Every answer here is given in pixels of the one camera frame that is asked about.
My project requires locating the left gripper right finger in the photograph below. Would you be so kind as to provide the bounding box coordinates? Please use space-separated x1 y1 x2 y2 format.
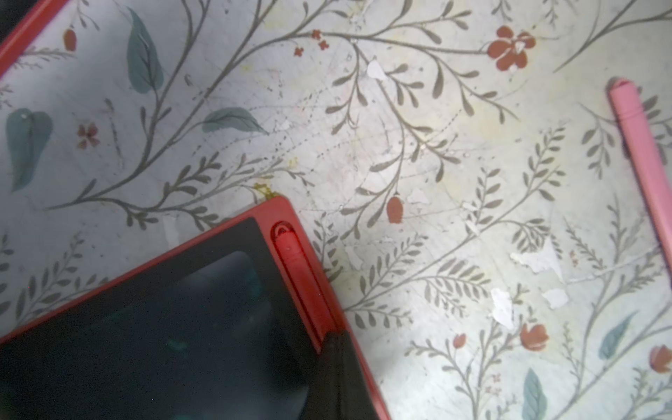
339 335 379 420

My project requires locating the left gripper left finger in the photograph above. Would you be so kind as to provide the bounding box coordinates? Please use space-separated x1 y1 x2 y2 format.
300 332 341 420

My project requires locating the red tablet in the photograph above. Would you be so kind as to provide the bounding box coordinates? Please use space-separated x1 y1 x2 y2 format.
1 0 66 76
1 197 389 419

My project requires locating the pink stylus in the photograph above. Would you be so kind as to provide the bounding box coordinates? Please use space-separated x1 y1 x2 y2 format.
608 78 671 265

